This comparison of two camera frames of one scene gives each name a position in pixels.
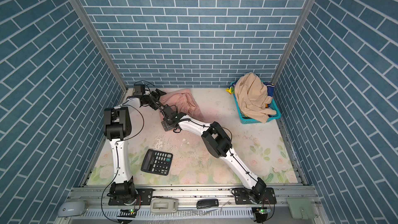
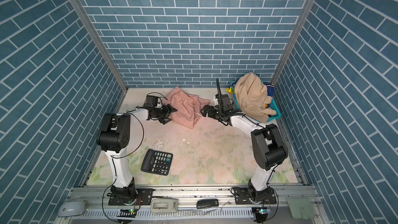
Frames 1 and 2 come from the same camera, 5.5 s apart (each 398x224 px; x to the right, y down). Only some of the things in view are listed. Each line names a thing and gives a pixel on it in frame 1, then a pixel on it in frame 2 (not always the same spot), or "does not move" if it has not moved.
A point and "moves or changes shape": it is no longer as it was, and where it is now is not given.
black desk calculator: [157, 162] does not move
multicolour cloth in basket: [231, 90] does not move
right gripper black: [165, 124] to [211, 114]
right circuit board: [263, 210] does not move
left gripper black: [154, 98] to [167, 111]
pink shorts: [185, 102] moves or changes shape
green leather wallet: [301, 207] does not move
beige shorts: [253, 97] does not move
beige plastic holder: [164, 205] does not move
